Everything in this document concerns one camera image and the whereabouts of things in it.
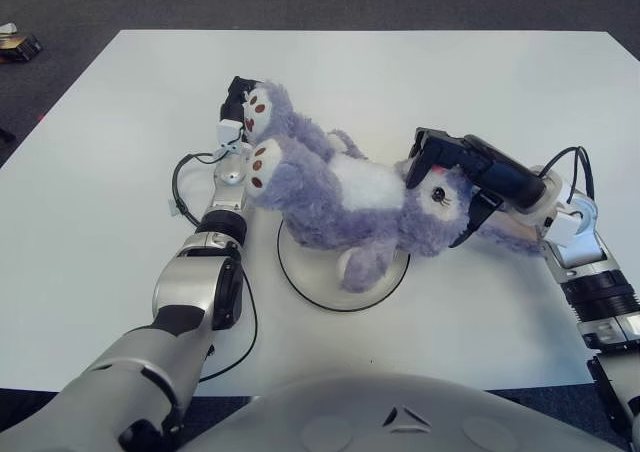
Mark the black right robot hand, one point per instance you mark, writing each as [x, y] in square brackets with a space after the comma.
[505, 172]

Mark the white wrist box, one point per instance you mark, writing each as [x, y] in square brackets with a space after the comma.
[227, 131]
[562, 227]

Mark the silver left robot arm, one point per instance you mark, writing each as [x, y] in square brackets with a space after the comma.
[185, 287]

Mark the black box on floor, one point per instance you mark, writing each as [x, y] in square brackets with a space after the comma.
[20, 49]

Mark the white crumpled floor object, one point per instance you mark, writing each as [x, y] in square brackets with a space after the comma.
[9, 28]

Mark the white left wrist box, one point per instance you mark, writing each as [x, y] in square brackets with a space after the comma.
[227, 131]

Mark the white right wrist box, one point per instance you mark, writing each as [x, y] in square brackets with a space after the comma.
[562, 227]

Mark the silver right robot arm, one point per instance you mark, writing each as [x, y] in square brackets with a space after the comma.
[595, 282]

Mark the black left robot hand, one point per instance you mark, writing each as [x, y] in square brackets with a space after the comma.
[232, 104]

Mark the silver robot torso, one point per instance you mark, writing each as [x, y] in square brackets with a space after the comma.
[375, 412]

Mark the purple plush bunny doll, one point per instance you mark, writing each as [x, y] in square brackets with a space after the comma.
[325, 197]

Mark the white plate with black rim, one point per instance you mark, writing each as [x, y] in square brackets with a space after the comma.
[310, 277]

